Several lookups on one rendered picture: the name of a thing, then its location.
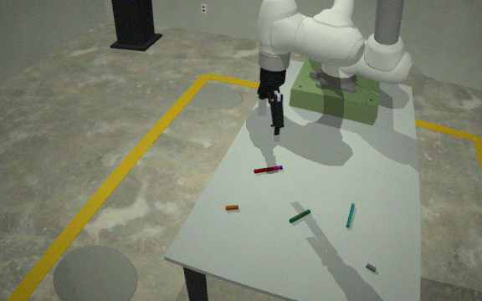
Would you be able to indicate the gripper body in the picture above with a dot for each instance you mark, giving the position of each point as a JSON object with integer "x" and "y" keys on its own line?
{"x": 273, "y": 80}

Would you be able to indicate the short grey rod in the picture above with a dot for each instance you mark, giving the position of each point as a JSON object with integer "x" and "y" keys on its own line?
{"x": 369, "y": 266}

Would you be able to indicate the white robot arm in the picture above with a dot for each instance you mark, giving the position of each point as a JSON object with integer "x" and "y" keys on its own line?
{"x": 331, "y": 38}

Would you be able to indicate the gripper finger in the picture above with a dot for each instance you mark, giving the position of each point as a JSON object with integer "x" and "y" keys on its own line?
{"x": 262, "y": 101}
{"x": 276, "y": 106}

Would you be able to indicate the green rod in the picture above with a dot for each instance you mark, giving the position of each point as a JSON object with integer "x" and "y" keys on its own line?
{"x": 293, "y": 219}

